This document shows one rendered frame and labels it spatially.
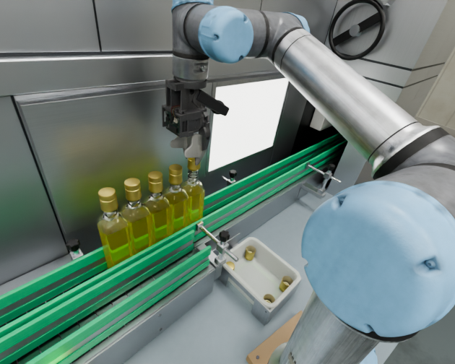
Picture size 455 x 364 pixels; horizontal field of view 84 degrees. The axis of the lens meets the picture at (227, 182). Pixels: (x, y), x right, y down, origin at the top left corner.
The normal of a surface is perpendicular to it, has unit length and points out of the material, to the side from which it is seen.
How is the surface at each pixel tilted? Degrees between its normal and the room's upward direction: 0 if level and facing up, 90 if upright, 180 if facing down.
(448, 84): 90
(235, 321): 0
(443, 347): 0
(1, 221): 90
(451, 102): 90
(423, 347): 0
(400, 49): 90
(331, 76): 50
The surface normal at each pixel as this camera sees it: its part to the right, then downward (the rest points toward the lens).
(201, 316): 0.12, -0.81
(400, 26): -0.71, 0.33
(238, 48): 0.51, 0.55
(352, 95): -0.51, -0.20
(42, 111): 0.69, 0.48
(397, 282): -0.86, 0.10
